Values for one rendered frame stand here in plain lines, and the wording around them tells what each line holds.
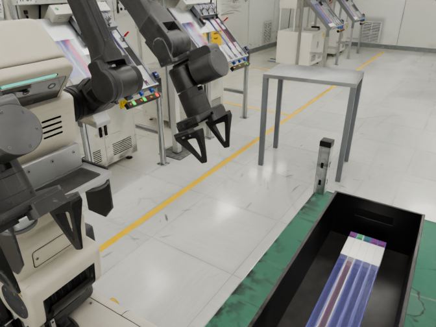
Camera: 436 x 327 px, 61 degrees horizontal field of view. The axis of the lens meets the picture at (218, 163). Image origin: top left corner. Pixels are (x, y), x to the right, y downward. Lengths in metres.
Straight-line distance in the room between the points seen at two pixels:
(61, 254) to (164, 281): 1.09
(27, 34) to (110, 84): 0.19
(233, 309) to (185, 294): 1.35
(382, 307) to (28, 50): 0.81
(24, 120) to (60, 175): 0.51
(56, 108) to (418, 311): 0.84
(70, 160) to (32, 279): 0.31
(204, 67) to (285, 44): 6.37
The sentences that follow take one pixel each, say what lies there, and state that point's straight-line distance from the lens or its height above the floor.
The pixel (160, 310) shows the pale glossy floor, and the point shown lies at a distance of 1.97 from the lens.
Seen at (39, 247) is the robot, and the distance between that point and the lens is 1.03.
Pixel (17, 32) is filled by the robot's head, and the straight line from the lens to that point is 0.87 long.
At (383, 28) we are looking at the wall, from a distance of 9.74.
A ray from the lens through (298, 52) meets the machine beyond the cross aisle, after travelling 6.97.
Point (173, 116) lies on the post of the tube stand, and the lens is 3.32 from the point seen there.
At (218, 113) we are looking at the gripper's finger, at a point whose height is 1.20.
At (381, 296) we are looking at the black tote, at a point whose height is 0.96.
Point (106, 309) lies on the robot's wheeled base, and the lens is 1.64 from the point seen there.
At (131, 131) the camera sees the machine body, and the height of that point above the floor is 0.27.
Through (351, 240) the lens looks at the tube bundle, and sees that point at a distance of 0.80.
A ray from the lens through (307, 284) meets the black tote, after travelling 0.73.
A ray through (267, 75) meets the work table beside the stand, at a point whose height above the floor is 0.79.
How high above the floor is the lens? 1.46
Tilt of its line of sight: 27 degrees down
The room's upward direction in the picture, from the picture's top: straight up
